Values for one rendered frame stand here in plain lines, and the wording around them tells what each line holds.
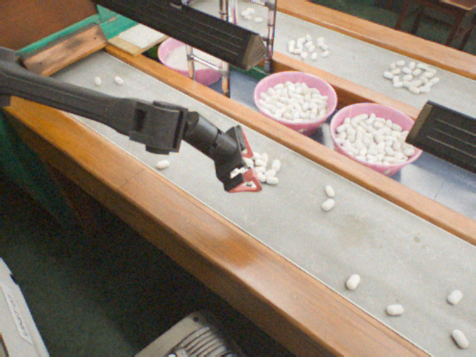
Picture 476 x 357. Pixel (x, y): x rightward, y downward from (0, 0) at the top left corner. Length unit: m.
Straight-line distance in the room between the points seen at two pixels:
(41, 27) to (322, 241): 1.10
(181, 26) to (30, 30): 0.62
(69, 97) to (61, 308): 1.19
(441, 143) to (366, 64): 0.82
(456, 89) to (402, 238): 0.68
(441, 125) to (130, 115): 0.52
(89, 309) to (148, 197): 0.86
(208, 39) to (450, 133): 0.52
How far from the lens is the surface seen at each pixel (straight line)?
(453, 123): 0.70
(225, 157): 0.69
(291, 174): 1.01
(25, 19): 1.39
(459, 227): 1.01
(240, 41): 0.82
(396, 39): 1.62
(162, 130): 0.61
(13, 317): 0.37
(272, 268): 0.82
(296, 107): 1.22
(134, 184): 0.98
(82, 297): 1.74
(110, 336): 1.64
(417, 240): 0.97
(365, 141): 1.14
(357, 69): 1.44
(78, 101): 0.69
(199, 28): 0.89
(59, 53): 1.41
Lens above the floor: 1.50
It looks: 50 degrees down
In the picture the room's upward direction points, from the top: straight up
